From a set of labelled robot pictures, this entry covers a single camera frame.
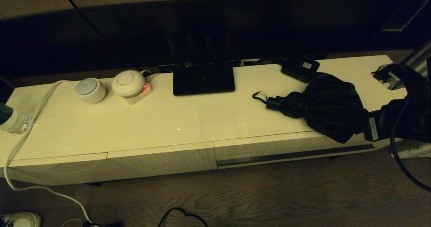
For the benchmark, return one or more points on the grey pleated curtain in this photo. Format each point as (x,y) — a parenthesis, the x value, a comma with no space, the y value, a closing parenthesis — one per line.
(421,53)

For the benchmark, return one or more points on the white sneaker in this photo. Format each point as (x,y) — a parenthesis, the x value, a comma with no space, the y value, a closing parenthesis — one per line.
(20,220)

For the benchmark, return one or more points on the black umbrella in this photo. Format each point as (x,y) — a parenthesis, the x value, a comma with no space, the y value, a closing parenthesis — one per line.
(330,109)

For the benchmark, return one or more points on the black television base plate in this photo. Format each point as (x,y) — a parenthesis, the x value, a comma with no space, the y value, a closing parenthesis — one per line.
(203,80)

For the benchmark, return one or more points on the white dome shaped device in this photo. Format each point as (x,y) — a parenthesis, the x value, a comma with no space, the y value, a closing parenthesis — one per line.
(128,83)

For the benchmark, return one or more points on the clear plastic water bottle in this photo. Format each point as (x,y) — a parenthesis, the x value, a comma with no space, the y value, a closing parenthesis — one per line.
(11,121)

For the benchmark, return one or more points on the black set-top box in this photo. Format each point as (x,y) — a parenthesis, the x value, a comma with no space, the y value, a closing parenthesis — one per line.
(299,70)

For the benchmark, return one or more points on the white power strip red light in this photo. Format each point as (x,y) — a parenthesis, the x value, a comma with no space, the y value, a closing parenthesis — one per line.
(139,97)

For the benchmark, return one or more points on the black flat television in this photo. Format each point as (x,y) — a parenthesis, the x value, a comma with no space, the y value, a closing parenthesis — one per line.
(202,28)

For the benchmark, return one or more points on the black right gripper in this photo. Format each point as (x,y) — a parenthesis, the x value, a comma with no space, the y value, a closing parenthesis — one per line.
(390,126)

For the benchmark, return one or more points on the white ribbed cabinet front panel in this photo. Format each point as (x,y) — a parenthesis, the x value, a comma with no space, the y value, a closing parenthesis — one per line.
(161,161)
(54,171)

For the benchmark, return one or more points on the white round speaker grey top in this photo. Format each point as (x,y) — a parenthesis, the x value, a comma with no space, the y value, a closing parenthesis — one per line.
(90,90)

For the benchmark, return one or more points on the white fluted cabinet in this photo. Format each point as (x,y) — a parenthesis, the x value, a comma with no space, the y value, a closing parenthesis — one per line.
(202,119)

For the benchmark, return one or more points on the white sheer curtain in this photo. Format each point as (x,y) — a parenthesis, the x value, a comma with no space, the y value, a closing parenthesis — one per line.
(414,149)

